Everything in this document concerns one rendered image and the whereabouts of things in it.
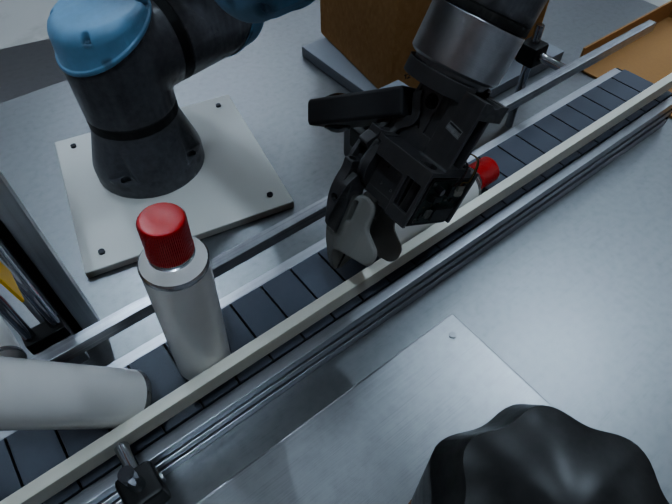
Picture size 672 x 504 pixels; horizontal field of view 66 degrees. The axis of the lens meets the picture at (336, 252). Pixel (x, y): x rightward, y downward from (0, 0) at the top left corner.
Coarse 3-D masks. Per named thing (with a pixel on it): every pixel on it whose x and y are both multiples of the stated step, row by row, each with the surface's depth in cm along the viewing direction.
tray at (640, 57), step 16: (656, 16) 99; (624, 32) 94; (656, 32) 99; (592, 48) 90; (624, 48) 95; (640, 48) 95; (656, 48) 95; (608, 64) 92; (624, 64) 92; (640, 64) 92; (656, 64) 92; (656, 80) 89
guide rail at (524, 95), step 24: (648, 24) 75; (600, 48) 71; (552, 72) 68; (576, 72) 69; (528, 96) 65; (312, 216) 52; (264, 240) 50; (216, 264) 48; (120, 312) 44; (144, 312) 45; (72, 336) 43; (96, 336) 43; (48, 360) 42
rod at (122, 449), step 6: (120, 444) 42; (126, 444) 43; (114, 450) 42; (120, 450) 42; (126, 450) 42; (120, 456) 42; (126, 456) 42; (132, 456) 42; (120, 462) 42; (126, 462) 42; (132, 462) 42; (138, 462) 42
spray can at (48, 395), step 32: (0, 384) 35; (32, 384) 37; (64, 384) 39; (96, 384) 41; (128, 384) 44; (0, 416) 35; (32, 416) 37; (64, 416) 39; (96, 416) 41; (128, 416) 44
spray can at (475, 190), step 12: (480, 168) 62; (492, 168) 62; (480, 180) 62; (492, 180) 63; (468, 192) 60; (480, 192) 61; (396, 228) 55; (408, 228) 56; (420, 228) 57; (408, 240) 57
